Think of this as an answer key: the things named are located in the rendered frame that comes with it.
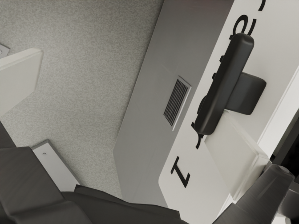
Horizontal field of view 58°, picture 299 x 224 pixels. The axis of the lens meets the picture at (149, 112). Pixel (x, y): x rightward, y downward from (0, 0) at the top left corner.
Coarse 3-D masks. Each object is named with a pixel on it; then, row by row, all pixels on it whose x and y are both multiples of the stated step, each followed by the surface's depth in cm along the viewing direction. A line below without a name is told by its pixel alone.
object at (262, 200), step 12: (276, 168) 13; (264, 180) 12; (276, 180) 12; (288, 180) 12; (252, 192) 10; (264, 192) 10; (276, 192) 11; (240, 204) 9; (252, 204) 9; (264, 204) 10; (276, 204) 10; (228, 216) 7; (240, 216) 8; (252, 216) 8; (264, 216) 9
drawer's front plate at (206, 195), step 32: (256, 0) 22; (288, 0) 19; (224, 32) 26; (256, 32) 21; (288, 32) 18; (256, 64) 20; (288, 64) 18; (288, 96) 18; (192, 128) 27; (256, 128) 19; (192, 160) 26; (192, 192) 25; (224, 192) 21
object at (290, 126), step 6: (294, 120) 31; (288, 126) 31; (288, 132) 31; (282, 138) 32; (282, 144) 32; (276, 150) 32; (276, 216) 28; (282, 216) 28; (276, 222) 28; (282, 222) 29
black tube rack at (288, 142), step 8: (296, 128) 27; (288, 136) 28; (296, 136) 27; (288, 144) 28; (296, 144) 28; (280, 152) 29; (288, 152) 28; (296, 152) 29; (272, 160) 31; (280, 160) 28; (288, 160) 28; (296, 160) 29; (288, 168) 29; (296, 168) 30; (296, 176) 28
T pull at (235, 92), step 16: (240, 32) 17; (240, 48) 17; (224, 64) 18; (240, 64) 18; (224, 80) 18; (240, 80) 18; (256, 80) 19; (208, 96) 19; (224, 96) 18; (240, 96) 19; (256, 96) 19; (208, 112) 19; (240, 112) 19; (208, 128) 19
